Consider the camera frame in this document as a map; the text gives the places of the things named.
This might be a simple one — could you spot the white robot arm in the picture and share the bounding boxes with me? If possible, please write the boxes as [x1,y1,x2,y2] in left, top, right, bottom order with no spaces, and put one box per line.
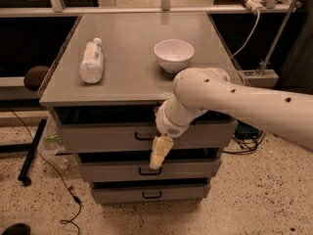
[150,68,313,169]

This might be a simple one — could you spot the grey metal rail block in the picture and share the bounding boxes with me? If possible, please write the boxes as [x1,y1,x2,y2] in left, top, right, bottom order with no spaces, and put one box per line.
[238,70,279,89]

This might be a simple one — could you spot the black floor stand bar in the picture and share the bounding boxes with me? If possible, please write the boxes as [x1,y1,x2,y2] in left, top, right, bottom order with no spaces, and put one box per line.
[18,119,47,187]

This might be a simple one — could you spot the white power cable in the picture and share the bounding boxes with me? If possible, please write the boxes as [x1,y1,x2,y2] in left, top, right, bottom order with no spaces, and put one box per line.
[229,9,261,60]

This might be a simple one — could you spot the grey bottom drawer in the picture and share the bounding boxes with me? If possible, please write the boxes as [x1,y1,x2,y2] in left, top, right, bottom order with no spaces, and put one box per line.
[91,183,210,204]

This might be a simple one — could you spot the grey drawer cabinet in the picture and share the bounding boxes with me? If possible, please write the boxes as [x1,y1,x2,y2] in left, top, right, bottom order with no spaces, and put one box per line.
[40,13,241,191]

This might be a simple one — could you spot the grey drawer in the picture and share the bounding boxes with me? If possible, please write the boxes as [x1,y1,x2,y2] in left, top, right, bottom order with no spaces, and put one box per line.
[57,120,238,153]
[78,159,221,182]
[91,183,210,204]

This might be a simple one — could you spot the black cable bundle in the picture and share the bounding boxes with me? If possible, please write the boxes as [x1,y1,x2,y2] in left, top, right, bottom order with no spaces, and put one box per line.
[222,127,267,155]

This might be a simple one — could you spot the clear plastic water bottle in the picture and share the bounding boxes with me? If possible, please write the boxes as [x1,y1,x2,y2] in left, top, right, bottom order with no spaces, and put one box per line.
[79,37,104,84]

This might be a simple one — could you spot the green plastic item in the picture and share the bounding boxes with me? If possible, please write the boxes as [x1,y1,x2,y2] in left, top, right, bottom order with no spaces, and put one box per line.
[45,133,62,145]

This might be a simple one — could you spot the grey middle drawer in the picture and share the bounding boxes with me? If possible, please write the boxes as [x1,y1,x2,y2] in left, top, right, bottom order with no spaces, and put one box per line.
[78,159,221,182]

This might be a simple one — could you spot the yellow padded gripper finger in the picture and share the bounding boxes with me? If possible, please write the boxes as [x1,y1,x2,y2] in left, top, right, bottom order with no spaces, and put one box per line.
[150,136,174,169]

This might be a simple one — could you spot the grey top drawer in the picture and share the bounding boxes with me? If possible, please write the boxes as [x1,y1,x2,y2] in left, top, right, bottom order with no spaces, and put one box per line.
[57,120,238,153]

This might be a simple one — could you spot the dark brown round object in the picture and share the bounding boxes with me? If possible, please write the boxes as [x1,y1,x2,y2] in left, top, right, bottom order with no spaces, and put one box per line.
[23,66,49,91]

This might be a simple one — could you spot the dark shoe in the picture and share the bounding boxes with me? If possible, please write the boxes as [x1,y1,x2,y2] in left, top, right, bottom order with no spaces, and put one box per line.
[1,223,30,235]

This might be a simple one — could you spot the white bowl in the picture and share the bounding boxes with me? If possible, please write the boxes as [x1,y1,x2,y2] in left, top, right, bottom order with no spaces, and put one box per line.
[154,39,195,72]

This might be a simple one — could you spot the metal slanted rod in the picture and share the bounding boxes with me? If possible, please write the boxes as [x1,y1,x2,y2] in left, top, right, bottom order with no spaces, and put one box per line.
[254,0,298,75]

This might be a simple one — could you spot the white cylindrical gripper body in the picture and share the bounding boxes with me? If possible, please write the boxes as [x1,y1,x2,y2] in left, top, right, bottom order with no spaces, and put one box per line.
[156,99,190,138]

